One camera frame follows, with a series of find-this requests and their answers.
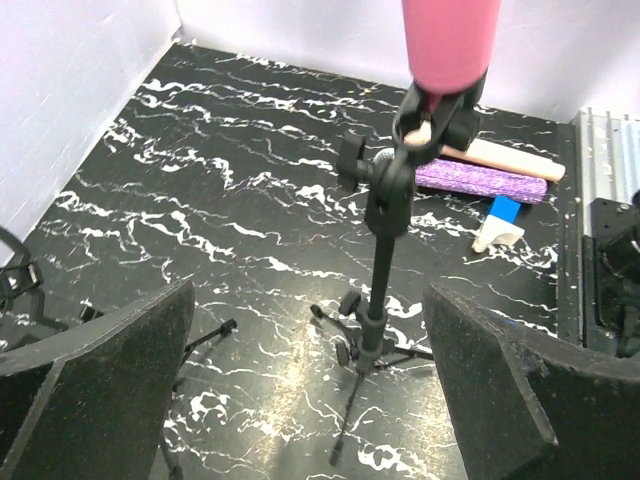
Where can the purple glitter microphone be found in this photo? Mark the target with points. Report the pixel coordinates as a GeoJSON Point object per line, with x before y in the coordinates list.
{"type": "Point", "coordinates": [458, 177]}

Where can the pink tall microphone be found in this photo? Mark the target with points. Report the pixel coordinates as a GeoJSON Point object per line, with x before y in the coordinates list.
{"type": "Point", "coordinates": [449, 44]}

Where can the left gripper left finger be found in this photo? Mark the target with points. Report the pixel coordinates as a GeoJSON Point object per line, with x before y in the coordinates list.
{"type": "Point", "coordinates": [90, 403]}

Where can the beige peach microphone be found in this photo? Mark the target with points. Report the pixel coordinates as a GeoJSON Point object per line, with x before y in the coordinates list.
{"type": "Point", "coordinates": [493, 155]}

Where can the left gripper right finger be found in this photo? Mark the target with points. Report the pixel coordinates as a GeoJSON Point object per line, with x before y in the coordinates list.
{"type": "Point", "coordinates": [525, 405]}

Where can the white and blue block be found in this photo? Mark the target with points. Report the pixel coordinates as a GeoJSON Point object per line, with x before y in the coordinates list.
{"type": "Point", "coordinates": [499, 226]}

